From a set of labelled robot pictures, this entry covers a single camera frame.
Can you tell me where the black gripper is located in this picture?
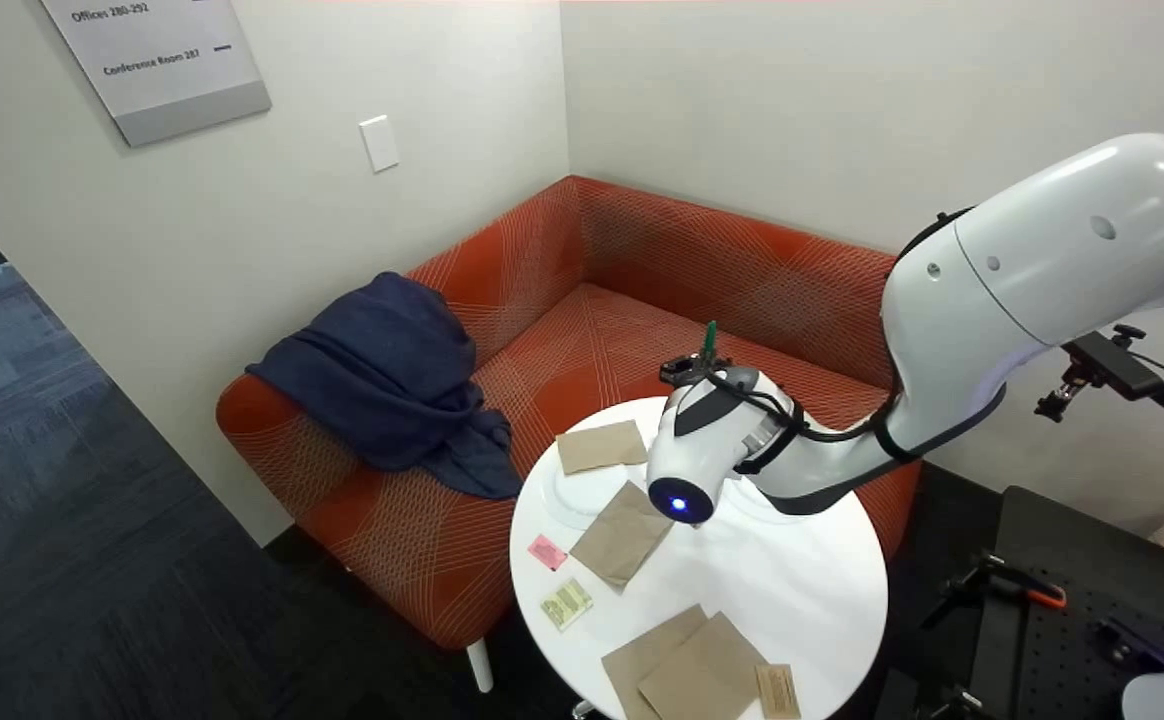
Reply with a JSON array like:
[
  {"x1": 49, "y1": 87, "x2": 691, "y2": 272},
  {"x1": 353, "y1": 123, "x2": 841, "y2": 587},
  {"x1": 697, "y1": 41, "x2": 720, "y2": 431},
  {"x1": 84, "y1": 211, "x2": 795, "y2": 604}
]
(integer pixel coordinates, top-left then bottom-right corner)
[{"x1": 660, "y1": 352, "x2": 758, "y2": 395}]

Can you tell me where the green capped grey marker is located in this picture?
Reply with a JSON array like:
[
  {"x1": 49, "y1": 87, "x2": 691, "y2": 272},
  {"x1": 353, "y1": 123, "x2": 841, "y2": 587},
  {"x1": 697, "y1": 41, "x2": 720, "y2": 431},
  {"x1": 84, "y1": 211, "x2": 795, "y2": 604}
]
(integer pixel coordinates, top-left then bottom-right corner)
[{"x1": 701, "y1": 319, "x2": 720, "y2": 362}]

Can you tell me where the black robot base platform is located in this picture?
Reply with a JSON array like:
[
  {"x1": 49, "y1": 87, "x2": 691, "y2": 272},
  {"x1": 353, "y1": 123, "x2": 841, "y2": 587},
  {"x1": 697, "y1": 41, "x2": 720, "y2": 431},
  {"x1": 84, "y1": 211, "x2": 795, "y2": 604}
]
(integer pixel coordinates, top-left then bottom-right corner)
[{"x1": 870, "y1": 476, "x2": 1164, "y2": 720}]

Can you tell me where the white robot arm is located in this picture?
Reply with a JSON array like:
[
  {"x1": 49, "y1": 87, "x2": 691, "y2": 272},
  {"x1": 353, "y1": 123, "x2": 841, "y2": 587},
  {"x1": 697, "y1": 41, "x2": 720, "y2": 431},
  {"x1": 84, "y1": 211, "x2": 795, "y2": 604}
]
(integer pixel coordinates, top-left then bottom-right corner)
[{"x1": 650, "y1": 133, "x2": 1164, "y2": 523}]

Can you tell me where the brown paper napkin by cup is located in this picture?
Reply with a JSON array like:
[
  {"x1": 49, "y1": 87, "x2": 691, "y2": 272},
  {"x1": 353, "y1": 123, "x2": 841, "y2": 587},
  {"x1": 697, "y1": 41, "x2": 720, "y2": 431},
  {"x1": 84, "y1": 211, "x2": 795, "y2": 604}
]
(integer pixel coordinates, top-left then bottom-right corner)
[{"x1": 556, "y1": 419, "x2": 643, "y2": 476}]

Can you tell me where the orange patterned sofa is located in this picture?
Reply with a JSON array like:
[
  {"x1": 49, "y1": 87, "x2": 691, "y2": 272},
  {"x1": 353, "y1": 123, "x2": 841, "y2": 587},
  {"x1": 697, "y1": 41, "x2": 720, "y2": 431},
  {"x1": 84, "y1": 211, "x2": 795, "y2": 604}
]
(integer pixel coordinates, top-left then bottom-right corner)
[{"x1": 215, "y1": 174, "x2": 887, "y2": 653}]

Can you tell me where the brown paper napkin centre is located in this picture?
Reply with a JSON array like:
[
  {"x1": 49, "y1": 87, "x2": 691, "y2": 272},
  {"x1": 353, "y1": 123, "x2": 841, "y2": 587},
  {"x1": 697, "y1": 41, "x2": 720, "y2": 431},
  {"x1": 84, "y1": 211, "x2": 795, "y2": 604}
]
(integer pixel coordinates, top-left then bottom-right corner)
[{"x1": 573, "y1": 482, "x2": 669, "y2": 592}]

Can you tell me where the round white table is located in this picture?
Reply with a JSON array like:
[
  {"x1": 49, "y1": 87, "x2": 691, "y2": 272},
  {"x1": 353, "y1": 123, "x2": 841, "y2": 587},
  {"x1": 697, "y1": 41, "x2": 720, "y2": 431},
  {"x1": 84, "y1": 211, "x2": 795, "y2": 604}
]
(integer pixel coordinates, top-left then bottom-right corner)
[{"x1": 510, "y1": 448, "x2": 887, "y2": 720}]

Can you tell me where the pink sweetener packet far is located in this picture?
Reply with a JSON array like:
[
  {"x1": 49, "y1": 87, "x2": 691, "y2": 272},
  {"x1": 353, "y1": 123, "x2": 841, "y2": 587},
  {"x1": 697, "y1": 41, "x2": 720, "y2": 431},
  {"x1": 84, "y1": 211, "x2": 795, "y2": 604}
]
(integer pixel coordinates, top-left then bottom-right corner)
[{"x1": 529, "y1": 537, "x2": 567, "y2": 573}]

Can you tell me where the yellow green sugar packet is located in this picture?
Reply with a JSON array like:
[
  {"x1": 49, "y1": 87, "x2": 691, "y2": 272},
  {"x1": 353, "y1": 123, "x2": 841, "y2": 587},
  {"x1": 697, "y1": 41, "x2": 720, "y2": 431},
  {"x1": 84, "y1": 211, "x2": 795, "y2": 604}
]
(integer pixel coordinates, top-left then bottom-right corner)
[{"x1": 542, "y1": 578, "x2": 593, "y2": 629}]

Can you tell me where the large brown paper napkin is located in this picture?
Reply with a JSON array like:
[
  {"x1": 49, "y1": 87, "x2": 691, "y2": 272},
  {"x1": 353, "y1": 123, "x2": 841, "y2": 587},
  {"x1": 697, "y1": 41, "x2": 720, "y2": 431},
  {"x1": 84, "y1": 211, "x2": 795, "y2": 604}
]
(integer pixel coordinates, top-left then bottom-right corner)
[{"x1": 604, "y1": 604, "x2": 763, "y2": 720}]

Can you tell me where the small brown paper piece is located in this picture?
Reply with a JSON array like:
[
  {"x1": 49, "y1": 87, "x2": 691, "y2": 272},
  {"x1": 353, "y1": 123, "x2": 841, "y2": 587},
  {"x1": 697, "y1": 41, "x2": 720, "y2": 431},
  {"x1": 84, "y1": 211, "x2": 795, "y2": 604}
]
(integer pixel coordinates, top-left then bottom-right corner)
[{"x1": 758, "y1": 663, "x2": 801, "y2": 720}]

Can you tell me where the navy blue jacket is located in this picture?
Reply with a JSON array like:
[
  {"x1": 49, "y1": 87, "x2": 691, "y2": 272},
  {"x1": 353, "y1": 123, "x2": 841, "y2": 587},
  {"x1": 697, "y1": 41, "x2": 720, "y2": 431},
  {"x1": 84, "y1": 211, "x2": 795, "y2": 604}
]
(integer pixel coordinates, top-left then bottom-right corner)
[{"x1": 254, "y1": 272, "x2": 522, "y2": 500}]

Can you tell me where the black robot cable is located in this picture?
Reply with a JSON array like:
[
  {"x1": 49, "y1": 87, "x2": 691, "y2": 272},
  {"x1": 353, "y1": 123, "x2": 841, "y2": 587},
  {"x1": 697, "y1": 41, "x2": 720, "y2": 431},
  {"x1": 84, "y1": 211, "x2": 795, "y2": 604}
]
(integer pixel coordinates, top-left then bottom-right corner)
[{"x1": 734, "y1": 395, "x2": 905, "y2": 465}]

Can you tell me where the orange handled clamp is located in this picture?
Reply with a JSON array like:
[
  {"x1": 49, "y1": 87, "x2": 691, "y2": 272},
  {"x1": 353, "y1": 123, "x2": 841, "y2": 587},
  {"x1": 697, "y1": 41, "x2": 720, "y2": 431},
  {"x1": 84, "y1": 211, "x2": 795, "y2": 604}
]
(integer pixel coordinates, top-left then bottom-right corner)
[{"x1": 926, "y1": 552, "x2": 1068, "y2": 629}]

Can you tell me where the black camera stand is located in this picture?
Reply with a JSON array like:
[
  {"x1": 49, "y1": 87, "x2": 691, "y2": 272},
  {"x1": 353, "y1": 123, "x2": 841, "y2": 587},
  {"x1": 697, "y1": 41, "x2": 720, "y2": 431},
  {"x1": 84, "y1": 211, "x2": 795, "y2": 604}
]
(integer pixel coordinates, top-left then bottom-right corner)
[{"x1": 1035, "y1": 323, "x2": 1164, "y2": 422}]

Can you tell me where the white wall plate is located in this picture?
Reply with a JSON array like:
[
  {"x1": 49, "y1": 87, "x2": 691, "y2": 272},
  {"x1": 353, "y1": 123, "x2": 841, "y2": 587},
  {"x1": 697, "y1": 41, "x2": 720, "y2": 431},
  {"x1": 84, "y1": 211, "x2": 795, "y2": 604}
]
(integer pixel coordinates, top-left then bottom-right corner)
[{"x1": 360, "y1": 114, "x2": 399, "y2": 173}]

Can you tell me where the white wall sign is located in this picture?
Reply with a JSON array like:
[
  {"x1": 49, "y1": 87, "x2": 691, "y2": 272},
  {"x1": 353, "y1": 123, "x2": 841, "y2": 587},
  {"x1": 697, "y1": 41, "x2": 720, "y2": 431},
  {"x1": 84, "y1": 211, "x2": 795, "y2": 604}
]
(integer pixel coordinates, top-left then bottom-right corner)
[{"x1": 42, "y1": 0, "x2": 271, "y2": 148}]

